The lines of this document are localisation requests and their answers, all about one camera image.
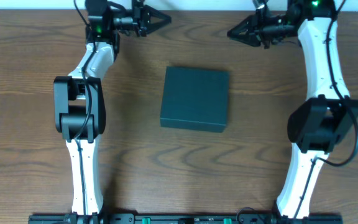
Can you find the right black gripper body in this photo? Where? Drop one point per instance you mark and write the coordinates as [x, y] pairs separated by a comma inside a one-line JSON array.
[[258, 31]]

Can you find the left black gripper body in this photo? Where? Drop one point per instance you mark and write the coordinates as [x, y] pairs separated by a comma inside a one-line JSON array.
[[138, 21]]

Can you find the black gift box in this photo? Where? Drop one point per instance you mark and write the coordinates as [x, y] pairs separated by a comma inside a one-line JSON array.
[[195, 99]]

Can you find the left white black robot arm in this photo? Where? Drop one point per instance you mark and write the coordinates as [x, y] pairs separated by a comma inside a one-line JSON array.
[[79, 108]]

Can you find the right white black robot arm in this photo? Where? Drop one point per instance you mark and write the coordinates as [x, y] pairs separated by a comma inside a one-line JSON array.
[[327, 114]]

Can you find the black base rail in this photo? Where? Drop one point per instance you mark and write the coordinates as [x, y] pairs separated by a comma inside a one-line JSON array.
[[129, 218]]

